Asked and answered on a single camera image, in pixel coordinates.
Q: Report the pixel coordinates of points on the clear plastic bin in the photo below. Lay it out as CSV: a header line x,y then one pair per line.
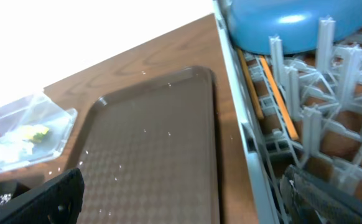
x,y
37,108

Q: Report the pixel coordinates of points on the dark blue plate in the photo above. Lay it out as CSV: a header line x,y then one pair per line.
x,y
252,22

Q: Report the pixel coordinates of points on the green yellow snack wrapper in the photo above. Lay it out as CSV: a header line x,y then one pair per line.
x,y
33,133

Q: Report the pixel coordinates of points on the white tissue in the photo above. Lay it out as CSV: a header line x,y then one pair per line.
x,y
14,147

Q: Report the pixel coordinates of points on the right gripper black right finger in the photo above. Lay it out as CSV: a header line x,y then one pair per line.
x,y
308,199

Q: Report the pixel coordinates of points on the wooden chopstick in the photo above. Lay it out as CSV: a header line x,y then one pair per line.
x,y
250,85
279,100

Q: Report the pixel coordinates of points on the grey dishwasher rack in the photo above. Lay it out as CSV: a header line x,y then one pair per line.
x,y
322,91

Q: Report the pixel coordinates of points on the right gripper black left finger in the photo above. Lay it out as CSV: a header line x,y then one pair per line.
x,y
59,200

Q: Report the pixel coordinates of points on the brown serving tray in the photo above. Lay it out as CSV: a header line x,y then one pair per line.
x,y
147,153

